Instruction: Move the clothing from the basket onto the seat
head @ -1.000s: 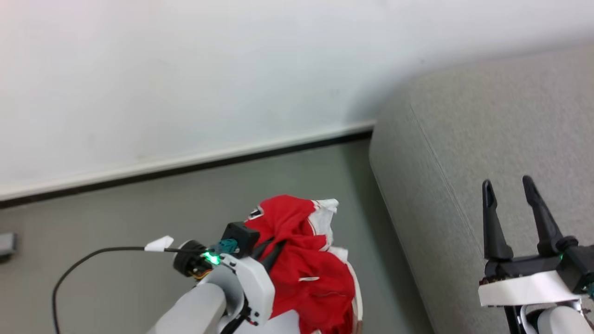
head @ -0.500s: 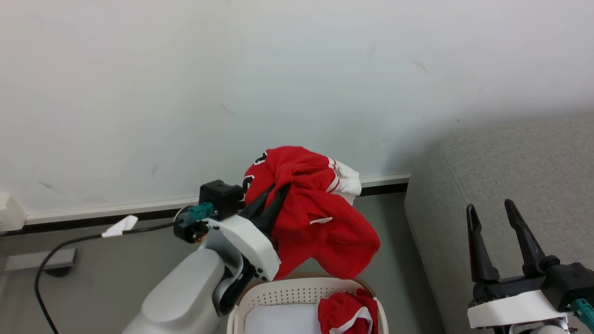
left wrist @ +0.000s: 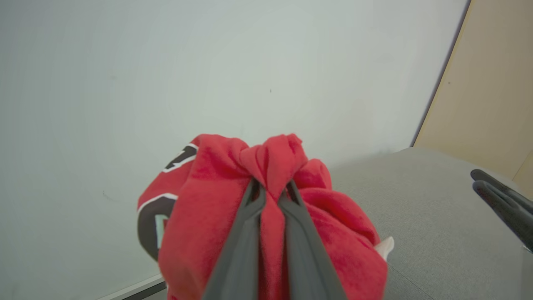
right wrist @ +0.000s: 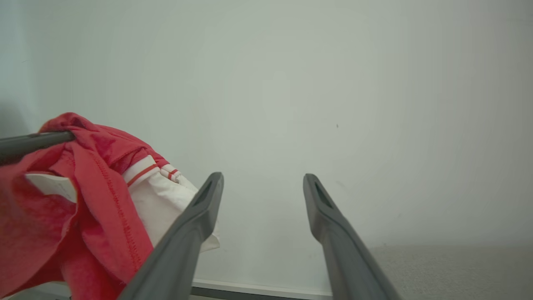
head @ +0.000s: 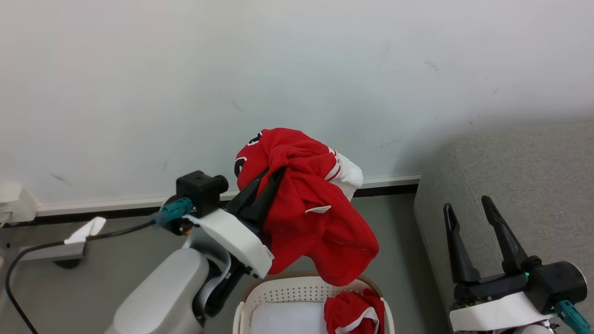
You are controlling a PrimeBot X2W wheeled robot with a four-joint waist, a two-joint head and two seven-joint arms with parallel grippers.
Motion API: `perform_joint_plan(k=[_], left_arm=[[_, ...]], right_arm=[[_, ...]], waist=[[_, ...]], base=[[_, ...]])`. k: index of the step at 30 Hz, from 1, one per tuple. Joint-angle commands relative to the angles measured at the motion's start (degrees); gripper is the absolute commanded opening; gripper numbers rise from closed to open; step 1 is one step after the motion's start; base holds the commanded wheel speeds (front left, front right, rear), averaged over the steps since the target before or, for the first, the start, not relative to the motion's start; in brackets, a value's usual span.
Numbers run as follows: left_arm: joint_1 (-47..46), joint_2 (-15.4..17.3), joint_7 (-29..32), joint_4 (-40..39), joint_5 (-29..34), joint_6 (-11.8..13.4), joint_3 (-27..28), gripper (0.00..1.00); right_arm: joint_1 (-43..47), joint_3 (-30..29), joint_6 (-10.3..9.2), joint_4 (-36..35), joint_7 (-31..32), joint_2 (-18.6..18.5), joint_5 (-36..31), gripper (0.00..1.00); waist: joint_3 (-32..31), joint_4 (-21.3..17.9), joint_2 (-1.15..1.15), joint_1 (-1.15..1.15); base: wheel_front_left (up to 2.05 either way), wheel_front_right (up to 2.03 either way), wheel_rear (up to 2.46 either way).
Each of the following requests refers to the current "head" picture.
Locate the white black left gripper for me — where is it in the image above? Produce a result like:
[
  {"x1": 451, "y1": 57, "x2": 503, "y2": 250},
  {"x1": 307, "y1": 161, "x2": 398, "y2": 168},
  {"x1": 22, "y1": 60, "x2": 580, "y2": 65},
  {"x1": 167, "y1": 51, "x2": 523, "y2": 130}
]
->
[{"x1": 183, "y1": 167, "x2": 286, "y2": 279}]

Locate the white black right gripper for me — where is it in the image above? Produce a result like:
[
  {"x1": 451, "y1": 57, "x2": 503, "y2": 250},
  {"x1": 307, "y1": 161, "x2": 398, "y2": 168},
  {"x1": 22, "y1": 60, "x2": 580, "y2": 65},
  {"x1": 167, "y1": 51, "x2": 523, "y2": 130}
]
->
[{"x1": 443, "y1": 195, "x2": 558, "y2": 333}]

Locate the red jersey with white trim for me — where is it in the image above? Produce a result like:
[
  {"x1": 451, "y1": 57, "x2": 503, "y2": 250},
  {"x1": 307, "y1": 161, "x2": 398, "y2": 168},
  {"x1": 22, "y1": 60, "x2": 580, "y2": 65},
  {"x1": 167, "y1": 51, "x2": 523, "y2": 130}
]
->
[{"x1": 234, "y1": 128, "x2": 380, "y2": 287}]

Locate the red garment with white stripes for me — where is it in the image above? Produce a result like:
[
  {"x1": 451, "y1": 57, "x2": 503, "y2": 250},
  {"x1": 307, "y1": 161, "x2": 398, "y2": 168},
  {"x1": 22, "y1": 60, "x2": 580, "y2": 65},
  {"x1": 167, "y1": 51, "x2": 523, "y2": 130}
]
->
[{"x1": 324, "y1": 289, "x2": 386, "y2": 334}]

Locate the white perforated laundry basket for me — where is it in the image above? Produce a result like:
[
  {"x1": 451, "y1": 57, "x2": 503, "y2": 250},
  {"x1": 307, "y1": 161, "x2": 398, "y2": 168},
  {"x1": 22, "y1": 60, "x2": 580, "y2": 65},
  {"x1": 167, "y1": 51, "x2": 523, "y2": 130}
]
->
[{"x1": 233, "y1": 273, "x2": 396, "y2": 334}]

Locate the grey fabric sofa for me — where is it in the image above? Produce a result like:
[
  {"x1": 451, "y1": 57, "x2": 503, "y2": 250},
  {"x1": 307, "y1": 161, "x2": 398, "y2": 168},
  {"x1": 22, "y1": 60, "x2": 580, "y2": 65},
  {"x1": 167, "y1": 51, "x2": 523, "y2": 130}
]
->
[{"x1": 414, "y1": 122, "x2": 594, "y2": 334}]

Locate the pale white cloth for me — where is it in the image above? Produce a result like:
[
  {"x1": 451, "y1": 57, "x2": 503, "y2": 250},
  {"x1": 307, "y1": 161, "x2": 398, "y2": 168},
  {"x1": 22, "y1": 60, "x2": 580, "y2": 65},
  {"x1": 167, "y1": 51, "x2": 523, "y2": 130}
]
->
[{"x1": 251, "y1": 302, "x2": 328, "y2": 334}]

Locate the teal left cable connector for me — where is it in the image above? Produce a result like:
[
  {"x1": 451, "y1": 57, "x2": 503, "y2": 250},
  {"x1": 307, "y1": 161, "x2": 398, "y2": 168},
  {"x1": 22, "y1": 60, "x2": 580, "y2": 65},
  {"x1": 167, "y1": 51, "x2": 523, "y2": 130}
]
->
[{"x1": 151, "y1": 197, "x2": 194, "y2": 228}]

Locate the teal cable connector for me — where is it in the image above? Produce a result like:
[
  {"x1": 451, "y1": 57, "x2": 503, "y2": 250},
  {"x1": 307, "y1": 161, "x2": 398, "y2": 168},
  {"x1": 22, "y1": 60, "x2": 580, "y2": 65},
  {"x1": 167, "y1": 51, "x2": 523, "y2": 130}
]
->
[
  {"x1": 151, "y1": 197, "x2": 194, "y2": 228},
  {"x1": 555, "y1": 300, "x2": 593, "y2": 334}
]

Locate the teal right cable connector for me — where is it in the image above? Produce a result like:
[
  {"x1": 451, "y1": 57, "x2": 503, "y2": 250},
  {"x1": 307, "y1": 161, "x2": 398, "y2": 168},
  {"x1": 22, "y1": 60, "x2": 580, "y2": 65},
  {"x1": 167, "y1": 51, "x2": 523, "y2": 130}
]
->
[{"x1": 555, "y1": 300, "x2": 593, "y2": 334}]

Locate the white wall baseboard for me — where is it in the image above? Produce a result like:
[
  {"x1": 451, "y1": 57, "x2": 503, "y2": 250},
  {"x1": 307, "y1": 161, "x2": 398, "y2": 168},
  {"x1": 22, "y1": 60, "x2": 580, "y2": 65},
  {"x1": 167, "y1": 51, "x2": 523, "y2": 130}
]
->
[{"x1": 36, "y1": 175, "x2": 422, "y2": 218}]

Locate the white paper cable tag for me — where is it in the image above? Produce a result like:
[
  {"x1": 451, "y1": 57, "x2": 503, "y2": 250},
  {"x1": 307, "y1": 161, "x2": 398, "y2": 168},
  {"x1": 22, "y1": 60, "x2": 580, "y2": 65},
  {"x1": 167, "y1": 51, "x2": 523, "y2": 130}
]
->
[{"x1": 64, "y1": 217, "x2": 107, "y2": 245}]

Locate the grey metal floor bracket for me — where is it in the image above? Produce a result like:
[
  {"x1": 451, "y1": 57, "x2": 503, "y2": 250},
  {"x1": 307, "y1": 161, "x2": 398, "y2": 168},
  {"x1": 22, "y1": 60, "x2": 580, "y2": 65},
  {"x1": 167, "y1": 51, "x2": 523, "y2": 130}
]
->
[{"x1": 19, "y1": 240, "x2": 87, "y2": 262}]

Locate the white wall socket box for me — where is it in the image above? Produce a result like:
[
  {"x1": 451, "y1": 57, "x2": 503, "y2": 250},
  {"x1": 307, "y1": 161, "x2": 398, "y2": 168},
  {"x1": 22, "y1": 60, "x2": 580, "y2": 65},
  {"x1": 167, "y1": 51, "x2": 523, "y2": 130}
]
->
[{"x1": 0, "y1": 183, "x2": 39, "y2": 226}]

